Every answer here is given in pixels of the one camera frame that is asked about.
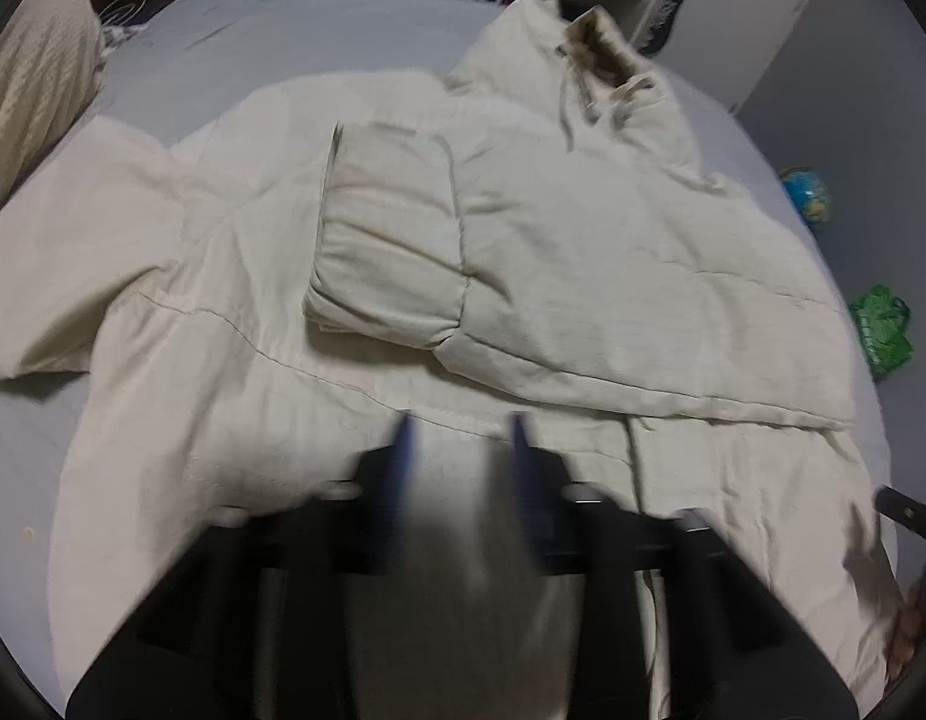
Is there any cream puffer jacket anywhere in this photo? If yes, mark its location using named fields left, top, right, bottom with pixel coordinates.
left=0, top=0, right=904, bottom=706

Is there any person's right hand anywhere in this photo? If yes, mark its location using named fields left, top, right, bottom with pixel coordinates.
left=886, top=578, right=926, bottom=684

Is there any green patterned bag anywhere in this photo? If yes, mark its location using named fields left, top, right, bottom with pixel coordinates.
left=849, top=284, right=913, bottom=382

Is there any blue globe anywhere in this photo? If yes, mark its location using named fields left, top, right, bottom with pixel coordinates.
left=780, top=167, right=832, bottom=227

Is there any black sports bag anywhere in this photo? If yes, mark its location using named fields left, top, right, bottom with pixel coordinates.
left=640, top=0, right=686, bottom=57

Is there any beige knit blanket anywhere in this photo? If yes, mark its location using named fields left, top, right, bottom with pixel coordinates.
left=0, top=0, right=103, bottom=210

